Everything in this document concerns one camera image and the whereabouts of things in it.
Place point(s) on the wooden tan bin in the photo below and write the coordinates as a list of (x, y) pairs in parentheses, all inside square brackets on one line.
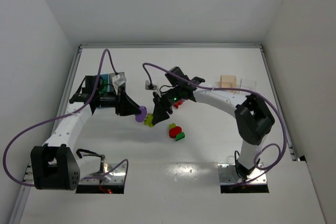
[(228, 81)]

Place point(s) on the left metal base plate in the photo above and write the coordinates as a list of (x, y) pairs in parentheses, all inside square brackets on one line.
[(114, 178)]

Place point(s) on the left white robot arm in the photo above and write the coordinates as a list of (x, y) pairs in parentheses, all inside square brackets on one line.
[(56, 164)]

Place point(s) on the red rounded lego brick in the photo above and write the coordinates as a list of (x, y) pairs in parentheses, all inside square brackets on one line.
[(173, 132)]

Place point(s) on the blue plastic bin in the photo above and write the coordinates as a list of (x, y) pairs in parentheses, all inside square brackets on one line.
[(105, 84)]

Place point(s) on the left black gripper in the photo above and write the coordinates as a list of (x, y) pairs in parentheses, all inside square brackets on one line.
[(120, 102)]

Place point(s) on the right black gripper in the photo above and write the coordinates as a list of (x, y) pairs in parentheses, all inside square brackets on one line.
[(163, 103)]

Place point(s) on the dark smoky plastic bin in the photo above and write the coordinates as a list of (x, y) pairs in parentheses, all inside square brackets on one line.
[(119, 79)]

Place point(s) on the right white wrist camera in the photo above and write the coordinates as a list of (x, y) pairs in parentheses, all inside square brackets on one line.
[(151, 85)]

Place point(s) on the small green lego wedge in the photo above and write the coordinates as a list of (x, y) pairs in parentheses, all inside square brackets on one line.
[(180, 136)]

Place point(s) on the lime green lego bricks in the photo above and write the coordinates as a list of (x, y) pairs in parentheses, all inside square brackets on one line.
[(148, 121)]

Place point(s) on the clear plastic bin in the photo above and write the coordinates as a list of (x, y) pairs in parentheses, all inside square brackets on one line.
[(247, 84)]

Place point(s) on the purple rounded lego brick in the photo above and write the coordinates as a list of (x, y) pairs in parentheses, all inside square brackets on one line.
[(142, 116)]

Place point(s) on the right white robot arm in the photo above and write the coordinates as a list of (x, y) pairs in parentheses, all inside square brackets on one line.
[(253, 118)]

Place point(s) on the aluminium frame rail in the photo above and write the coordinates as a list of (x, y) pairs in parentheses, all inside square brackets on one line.
[(169, 182)]

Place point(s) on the red arch lego brick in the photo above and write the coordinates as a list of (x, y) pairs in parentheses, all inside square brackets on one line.
[(177, 104)]

